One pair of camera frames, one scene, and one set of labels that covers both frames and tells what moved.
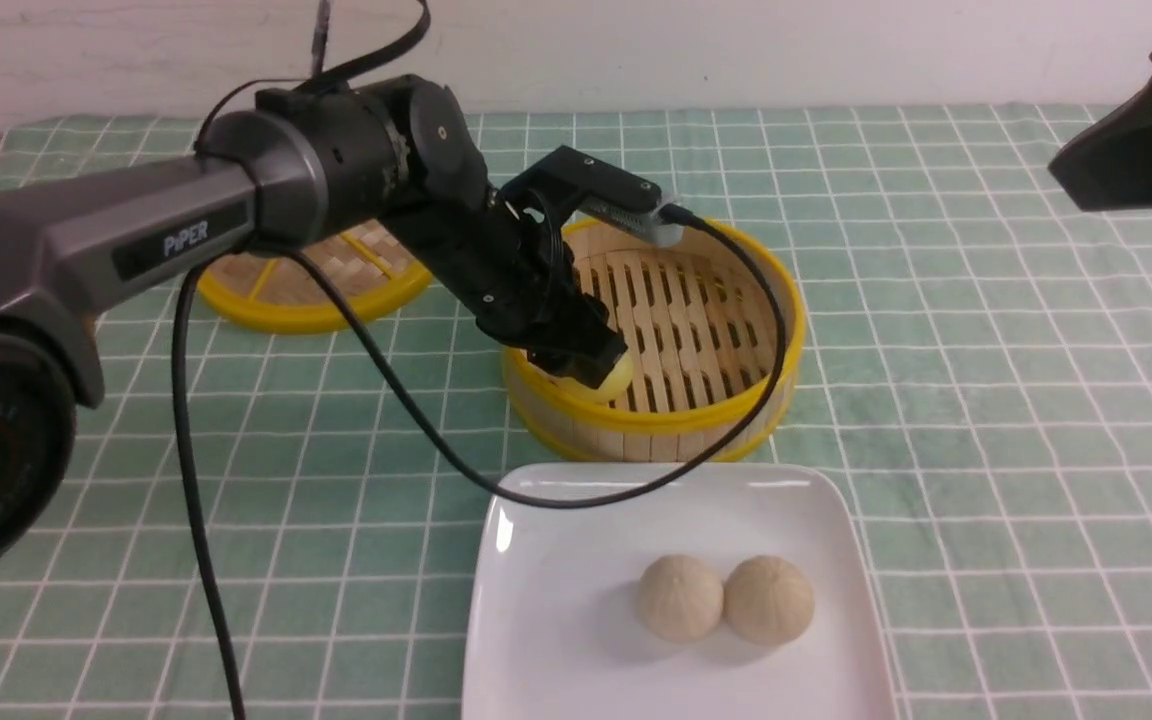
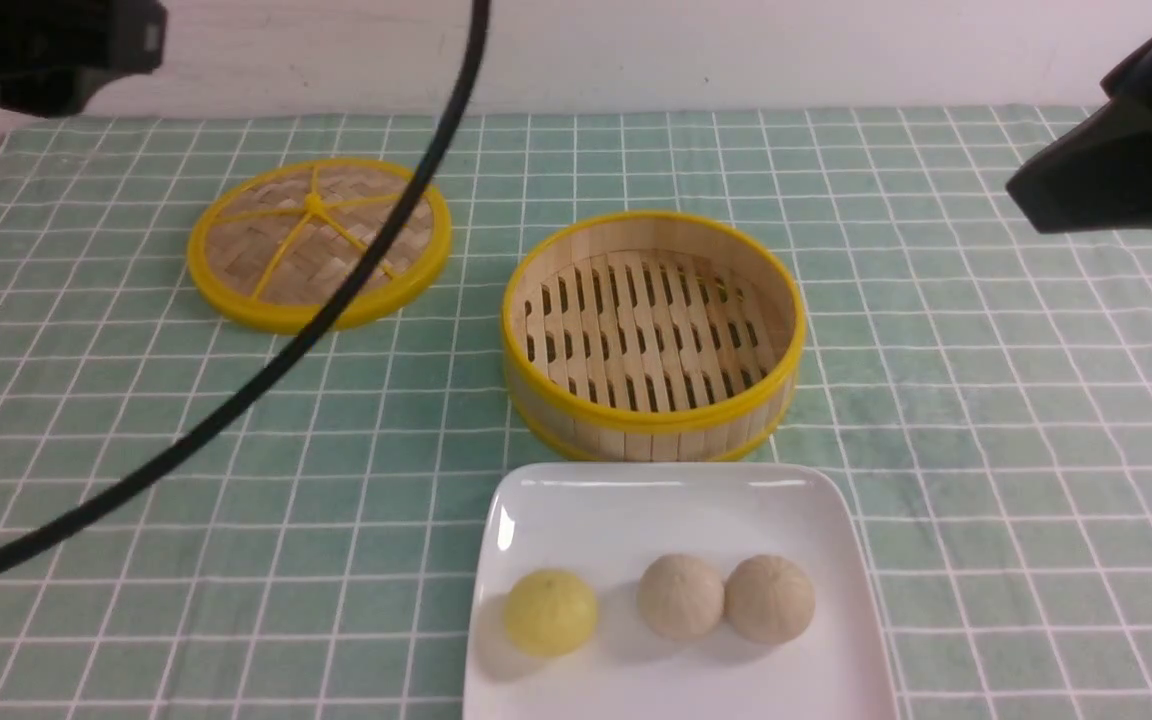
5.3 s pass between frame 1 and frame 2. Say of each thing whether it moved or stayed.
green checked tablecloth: stayed
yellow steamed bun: moved
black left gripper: moved
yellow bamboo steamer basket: stayed
